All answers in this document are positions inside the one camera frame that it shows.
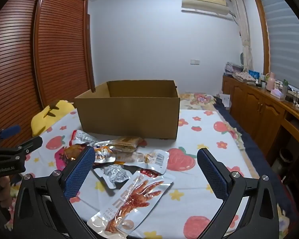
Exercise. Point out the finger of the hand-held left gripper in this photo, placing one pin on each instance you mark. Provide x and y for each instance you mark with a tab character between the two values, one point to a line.
11	130
30	145

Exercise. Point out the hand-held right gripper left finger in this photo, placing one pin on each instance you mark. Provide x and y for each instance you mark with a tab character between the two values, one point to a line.
79	173

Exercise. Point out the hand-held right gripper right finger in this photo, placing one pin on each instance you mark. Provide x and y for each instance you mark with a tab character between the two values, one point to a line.
211	176

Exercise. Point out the silver packet with orange ball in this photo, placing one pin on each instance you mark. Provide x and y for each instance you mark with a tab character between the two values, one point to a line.
102	155

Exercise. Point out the small silver grey-print packet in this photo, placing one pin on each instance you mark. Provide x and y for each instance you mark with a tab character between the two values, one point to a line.
114	175

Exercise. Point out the red and white snack packet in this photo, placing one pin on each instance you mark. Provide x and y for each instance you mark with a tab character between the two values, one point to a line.
81	137

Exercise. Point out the brown snack bar packet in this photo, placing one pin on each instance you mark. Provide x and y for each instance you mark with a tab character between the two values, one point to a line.
125	142

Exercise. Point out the clear chicken feet packet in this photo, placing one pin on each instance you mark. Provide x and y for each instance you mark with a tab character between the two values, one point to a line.
132	199

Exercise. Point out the silver packet with orange print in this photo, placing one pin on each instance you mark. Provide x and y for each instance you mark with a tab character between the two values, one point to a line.
152	158

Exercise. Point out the brown cardboard box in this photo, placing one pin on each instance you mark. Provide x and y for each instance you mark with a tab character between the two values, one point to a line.
129	117

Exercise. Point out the person's left hand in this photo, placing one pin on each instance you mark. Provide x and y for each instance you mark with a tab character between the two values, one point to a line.
3	191

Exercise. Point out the yellow plush pillow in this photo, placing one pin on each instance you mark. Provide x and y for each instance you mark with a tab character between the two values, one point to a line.
43	119

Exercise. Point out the strawberry printed blanket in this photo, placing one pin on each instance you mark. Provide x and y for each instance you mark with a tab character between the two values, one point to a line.
201	139

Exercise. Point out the dark blue sheet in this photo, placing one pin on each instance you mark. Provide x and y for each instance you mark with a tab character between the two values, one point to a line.
241	132

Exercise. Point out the grey trash bin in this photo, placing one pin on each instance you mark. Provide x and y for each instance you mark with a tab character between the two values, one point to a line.
283	159

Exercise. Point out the white paper bag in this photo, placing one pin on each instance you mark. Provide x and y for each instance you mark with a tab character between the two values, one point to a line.
224	100

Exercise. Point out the floral bedsheet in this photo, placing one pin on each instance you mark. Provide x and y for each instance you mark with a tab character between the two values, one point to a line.
201	99

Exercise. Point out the wooden cabinet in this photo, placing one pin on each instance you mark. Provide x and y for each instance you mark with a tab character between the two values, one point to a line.
254	109

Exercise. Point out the wooden louvered wardrobe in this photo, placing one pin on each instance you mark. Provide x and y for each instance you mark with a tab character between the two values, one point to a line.
52	42

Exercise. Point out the folded floral cloth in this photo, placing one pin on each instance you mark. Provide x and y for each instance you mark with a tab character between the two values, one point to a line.
243	77

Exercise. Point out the purple tissue box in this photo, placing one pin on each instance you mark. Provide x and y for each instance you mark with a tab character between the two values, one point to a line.
277	95

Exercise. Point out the blue box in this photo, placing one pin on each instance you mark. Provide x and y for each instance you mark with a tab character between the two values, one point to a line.
254	74

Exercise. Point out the pink thermos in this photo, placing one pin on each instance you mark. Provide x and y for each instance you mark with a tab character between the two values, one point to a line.
270	82

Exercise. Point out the green bottle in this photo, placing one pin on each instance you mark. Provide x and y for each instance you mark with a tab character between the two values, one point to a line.
285	87

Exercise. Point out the small white fan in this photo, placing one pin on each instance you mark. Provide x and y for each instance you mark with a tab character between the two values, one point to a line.
243	59

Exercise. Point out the beige curtain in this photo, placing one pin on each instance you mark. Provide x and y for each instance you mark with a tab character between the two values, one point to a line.
244	29

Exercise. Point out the grey window blind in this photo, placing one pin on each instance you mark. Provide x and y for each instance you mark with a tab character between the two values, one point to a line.
286	42

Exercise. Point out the beige air conditioner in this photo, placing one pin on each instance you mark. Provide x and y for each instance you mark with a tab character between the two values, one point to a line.
204	3

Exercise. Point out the white wall switch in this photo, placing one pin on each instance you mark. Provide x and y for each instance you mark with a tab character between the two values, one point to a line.
195	61

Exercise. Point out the wooden window frame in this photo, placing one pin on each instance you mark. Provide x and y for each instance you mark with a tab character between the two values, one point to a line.
263	34

